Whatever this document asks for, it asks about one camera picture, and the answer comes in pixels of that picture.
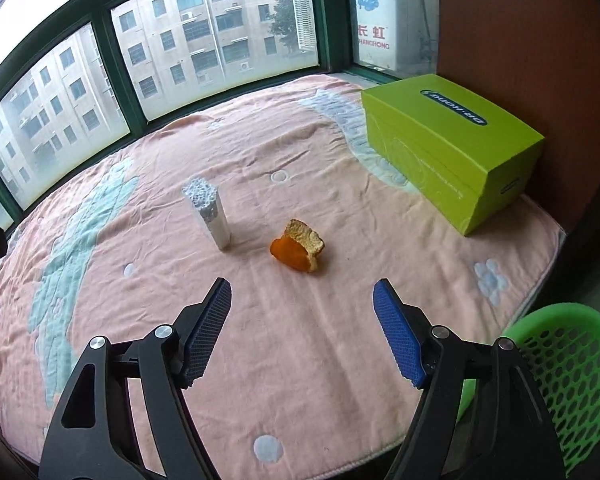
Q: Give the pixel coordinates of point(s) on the brown wooden cabinet panel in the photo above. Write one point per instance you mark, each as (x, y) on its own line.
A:
(540, 60)

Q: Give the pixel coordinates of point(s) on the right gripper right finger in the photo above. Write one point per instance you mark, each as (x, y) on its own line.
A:
(481, 414)

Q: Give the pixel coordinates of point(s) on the green perforated waste basket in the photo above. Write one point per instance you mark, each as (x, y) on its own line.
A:
(561, 347)

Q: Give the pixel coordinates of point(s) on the green window frame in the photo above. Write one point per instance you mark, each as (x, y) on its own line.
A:
(96, 75)

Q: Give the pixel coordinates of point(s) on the lime green cardboard box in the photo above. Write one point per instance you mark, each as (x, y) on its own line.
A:
(469, 157)

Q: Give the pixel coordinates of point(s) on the white foam block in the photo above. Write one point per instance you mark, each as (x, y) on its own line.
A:
(206, 202)

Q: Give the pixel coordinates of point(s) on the pink quilted blanket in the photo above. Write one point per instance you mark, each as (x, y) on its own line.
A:
(302, 383)

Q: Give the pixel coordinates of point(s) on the orange peel piece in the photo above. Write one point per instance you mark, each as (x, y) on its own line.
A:
(298, 247)

